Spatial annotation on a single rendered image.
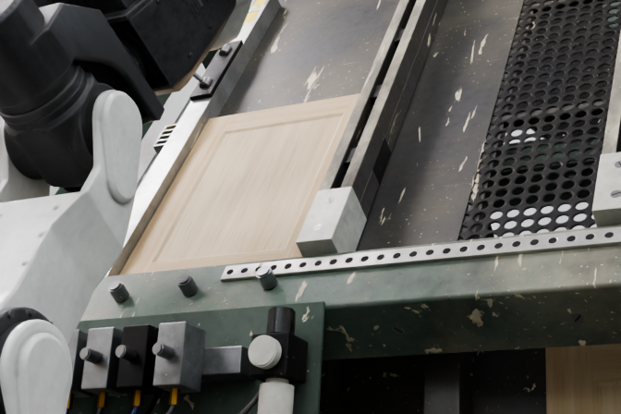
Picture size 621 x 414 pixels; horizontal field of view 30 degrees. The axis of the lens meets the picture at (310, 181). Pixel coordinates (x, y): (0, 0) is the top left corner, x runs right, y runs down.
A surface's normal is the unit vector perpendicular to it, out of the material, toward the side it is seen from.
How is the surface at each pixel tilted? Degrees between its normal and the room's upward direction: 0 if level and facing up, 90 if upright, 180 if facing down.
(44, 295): 90
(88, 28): 90
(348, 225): 90
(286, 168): 60
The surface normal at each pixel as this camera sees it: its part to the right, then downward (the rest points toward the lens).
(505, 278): -0.36, -0.77
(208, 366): -0.45, -0.35
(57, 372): 0.89, -0.12
